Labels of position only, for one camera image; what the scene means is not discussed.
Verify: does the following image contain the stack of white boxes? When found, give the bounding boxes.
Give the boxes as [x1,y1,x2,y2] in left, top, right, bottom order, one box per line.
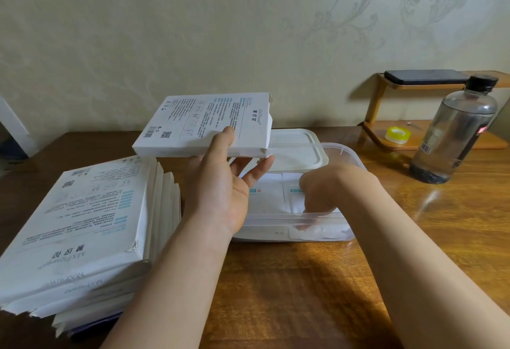
[0,155,183,337]

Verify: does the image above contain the person's right forearm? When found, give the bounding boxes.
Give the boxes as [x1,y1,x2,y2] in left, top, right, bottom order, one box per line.
[338,169,510,349]

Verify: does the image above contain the small wooden desk shelf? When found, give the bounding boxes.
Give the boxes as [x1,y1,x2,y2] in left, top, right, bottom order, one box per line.
[361,70,510,152]

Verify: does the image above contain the white container lid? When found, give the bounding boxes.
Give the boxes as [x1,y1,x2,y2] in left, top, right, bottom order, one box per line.
[239,128,330,174]

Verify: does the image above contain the black smartphone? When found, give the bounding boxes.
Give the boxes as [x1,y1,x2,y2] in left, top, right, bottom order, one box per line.
[384,69,471,86]

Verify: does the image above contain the person's left forearm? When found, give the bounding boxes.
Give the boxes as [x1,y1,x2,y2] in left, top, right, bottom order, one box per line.
[99,209,234,349]

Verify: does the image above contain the clear plastic container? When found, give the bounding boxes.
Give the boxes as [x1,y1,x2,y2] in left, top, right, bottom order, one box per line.
[231,143,367,243]

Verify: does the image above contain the dark blue bundle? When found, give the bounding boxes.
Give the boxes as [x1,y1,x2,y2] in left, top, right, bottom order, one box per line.
[0,139,29,161]

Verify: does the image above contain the white bookshelf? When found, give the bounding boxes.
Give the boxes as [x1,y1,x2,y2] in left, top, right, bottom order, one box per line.
[0,96,39,158]

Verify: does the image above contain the white sachets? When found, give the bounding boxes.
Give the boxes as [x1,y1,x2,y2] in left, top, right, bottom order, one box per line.
[282,172,353,241]
[239,172,286,240]

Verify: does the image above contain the person's left hand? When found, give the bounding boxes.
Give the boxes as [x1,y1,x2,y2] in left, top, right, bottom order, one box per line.
[183,126,276,238]

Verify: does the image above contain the white box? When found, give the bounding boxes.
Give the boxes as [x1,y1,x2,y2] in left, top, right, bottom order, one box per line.
[132,92,275,159]

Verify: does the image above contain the clear bottle with black cap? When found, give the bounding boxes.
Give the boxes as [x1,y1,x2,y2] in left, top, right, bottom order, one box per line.
[409,75,499,184]

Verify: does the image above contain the person's right hand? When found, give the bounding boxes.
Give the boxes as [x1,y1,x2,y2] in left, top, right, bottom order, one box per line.
[299,163,383,218]

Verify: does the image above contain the yellow tape roll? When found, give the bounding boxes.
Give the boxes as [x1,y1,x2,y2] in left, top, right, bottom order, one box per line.
[384,126,412,145]

